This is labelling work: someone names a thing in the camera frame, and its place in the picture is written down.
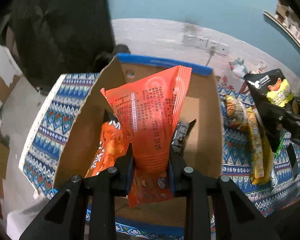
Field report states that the orange black noodle bag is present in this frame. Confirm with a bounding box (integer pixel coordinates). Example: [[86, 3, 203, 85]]
[[85, 110, 126, 178]]

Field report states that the white wall socket strip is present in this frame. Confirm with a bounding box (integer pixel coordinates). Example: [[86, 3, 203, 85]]
[[182, 34, 230, 55]]

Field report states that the green snack bag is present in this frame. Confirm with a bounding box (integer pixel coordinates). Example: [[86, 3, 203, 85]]
[[275, 132, 291, 157]]

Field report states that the wall shelf with clutter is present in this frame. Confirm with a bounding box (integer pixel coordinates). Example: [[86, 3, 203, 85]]
[[263, 0, 300, 51]]

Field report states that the black hanging cloth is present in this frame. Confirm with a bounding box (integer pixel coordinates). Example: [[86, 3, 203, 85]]
[[0, 0, 115, 93]]

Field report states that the clear peanut snack bag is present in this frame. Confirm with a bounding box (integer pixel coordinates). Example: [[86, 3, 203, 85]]
[[225, 95, 248, 132]]

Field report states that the red-orange snack bag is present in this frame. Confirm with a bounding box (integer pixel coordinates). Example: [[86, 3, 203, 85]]
[[101, 66, 192, 207]]

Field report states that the long yellow snack pack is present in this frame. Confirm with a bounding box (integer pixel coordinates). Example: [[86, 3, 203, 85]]
[[246, 107, 275, 185]]

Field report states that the red white paper bag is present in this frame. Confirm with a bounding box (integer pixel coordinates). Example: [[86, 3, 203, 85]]
[[218, 57, 251, 95]]

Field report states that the white plug with cable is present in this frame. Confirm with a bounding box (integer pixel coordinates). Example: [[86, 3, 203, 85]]
[[205, 46, 216, 66]]

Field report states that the cardboard box blue rim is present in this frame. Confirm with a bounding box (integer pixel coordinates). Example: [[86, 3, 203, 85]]
[[53, 52, 224, 228]]

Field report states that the black yellow snack bag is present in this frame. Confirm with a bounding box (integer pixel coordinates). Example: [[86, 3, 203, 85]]
[[244, 68, 294, 108]]

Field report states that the blue patterned tablecloth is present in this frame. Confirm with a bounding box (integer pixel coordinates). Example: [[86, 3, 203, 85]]
[[21, 74, 300, 239]]

